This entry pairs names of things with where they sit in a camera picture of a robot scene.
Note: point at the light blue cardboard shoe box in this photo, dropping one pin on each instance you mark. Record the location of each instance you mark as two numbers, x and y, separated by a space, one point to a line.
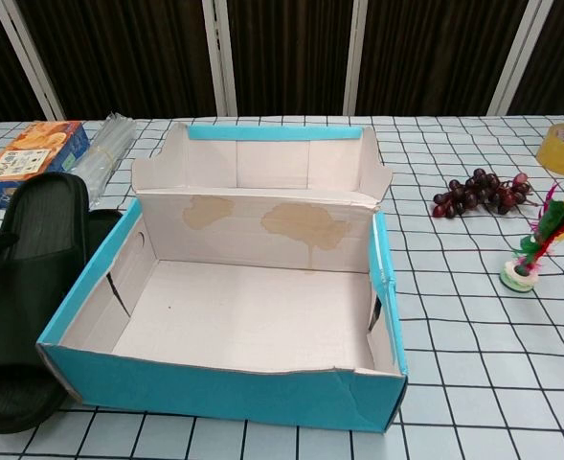
214 378

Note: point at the colourful feather shuttlecock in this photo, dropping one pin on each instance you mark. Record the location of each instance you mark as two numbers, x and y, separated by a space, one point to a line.
518 278

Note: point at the grid-patterned light blue tablecloth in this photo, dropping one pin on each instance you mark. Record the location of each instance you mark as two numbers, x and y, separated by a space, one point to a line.
454 359

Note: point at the clear plastic straw bundle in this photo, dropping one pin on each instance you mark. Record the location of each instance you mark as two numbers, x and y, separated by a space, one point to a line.
109 144

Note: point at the yellow packing tape roll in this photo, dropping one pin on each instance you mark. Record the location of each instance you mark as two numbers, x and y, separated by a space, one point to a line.
557 158

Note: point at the orange blue biscuit box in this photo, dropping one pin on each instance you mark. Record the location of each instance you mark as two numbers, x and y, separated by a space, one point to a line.
32 153

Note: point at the dark pleated curtain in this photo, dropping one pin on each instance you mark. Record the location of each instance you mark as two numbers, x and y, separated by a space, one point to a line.
291 57

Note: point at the dark purple grape bunch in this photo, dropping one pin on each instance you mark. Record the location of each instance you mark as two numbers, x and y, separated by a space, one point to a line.
478 191

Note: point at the white metal frame post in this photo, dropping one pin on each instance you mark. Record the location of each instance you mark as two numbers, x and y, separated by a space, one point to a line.
32 52
516 57
214 57
358 57

